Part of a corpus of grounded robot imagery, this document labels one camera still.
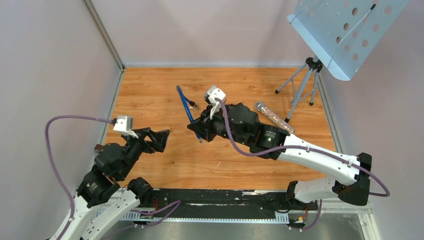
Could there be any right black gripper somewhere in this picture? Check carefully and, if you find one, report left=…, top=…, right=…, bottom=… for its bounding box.
left=188, top=104, right=250, bottom=147

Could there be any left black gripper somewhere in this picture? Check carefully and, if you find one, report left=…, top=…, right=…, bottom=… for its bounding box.
left=118, top=126, right=171, bottom=179

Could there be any blue cable lock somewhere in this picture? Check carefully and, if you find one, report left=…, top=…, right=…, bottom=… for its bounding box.
left=175, top=85, right=204, bottom=145

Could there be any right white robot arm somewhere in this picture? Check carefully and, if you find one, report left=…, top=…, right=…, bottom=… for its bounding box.
left=187, top=103, right=372, bottom=209

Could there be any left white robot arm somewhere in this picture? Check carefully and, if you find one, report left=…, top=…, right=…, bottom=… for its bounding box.
left=52, top=127, right=171, bottom=240

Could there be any brown wooden block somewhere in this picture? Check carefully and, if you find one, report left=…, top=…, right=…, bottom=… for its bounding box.
left=93, top=144, right=104, bottom=154

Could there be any glitter microphone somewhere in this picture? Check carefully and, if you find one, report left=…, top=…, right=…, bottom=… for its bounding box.
left=254, top=101, right=296, bottom=134

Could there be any blue music stand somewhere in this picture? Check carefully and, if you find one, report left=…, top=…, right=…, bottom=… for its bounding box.
left=274, top=0, right=410, bottom=123

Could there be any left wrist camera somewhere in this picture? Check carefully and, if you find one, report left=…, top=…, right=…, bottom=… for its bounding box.
left=112, top=115, right=139, bottom=139

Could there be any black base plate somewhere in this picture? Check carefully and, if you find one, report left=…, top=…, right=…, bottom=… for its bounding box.
left=139, top=188, right=319, bottom=220

